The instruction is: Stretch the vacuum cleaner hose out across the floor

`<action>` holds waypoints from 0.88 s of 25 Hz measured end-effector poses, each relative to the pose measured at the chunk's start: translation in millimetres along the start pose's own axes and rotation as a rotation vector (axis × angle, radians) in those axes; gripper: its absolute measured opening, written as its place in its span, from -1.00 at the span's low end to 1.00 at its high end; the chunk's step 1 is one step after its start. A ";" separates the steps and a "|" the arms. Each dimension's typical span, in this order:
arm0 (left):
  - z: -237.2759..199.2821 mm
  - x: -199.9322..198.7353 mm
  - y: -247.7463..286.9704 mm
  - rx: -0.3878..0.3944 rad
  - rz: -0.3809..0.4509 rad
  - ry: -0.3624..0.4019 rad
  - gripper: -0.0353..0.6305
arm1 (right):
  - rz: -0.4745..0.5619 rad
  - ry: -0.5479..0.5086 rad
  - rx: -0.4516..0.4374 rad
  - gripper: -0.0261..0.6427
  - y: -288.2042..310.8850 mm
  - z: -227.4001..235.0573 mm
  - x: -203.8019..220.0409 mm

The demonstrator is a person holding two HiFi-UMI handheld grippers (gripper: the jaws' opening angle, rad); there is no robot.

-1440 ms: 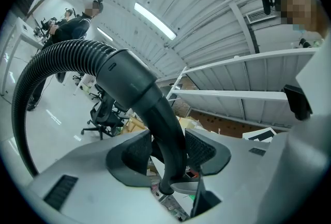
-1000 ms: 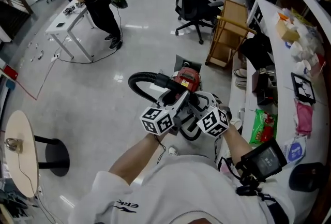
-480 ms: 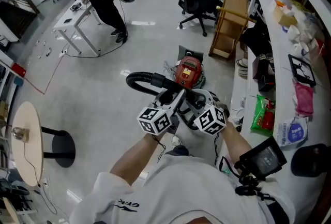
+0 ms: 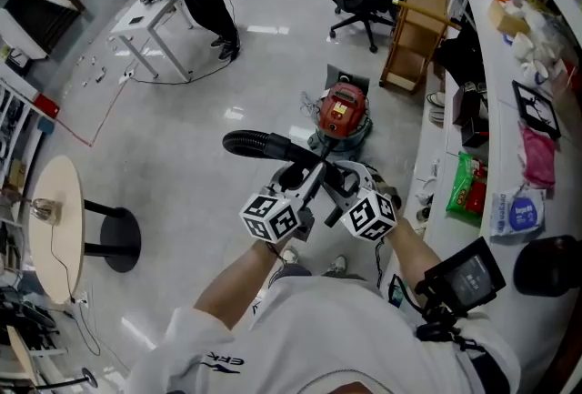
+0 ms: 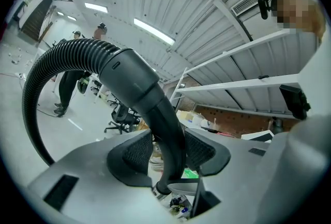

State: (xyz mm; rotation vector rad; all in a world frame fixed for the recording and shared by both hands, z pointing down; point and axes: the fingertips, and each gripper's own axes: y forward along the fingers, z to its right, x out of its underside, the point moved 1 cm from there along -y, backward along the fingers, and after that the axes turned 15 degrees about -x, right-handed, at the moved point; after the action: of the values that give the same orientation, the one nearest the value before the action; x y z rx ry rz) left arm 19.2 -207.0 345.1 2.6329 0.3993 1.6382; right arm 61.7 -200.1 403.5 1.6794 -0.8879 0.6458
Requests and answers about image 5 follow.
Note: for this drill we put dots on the white shelving unit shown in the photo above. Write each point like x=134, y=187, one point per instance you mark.
x=232, y=83

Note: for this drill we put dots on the black office chair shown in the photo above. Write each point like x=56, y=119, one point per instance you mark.
x=121, y=117

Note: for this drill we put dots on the tan box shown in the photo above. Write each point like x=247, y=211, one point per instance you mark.
x=186, y=117

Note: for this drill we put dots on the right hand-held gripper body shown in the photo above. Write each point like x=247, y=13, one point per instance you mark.
x=254, y=135

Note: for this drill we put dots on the black head camera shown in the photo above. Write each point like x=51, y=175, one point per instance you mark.
x=265, y=8

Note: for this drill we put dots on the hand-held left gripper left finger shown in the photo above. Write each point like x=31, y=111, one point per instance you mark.
x=98, y=186

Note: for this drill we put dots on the dark jug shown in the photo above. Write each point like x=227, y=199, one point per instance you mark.
x=276, y=127

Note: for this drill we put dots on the stack of white dishes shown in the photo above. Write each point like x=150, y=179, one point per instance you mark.
x=156, y=162

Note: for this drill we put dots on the dark staircase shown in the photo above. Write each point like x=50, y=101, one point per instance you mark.
x=36, y=21

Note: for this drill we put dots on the white power strip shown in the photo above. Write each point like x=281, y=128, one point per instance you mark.
x=20, y=76

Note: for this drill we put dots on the scattered small white parts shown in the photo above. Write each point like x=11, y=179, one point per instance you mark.
x=15, y=61

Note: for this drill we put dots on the white mug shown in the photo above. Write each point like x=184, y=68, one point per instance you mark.
x=207, y=124

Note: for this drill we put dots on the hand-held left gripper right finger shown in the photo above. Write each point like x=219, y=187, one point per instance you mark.
x=232, y=171

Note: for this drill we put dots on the ceiling tube light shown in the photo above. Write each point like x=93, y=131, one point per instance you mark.
x=96, y=7
x=155, y=31

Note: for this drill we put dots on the person's head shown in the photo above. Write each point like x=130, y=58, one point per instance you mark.
x=289, y=11

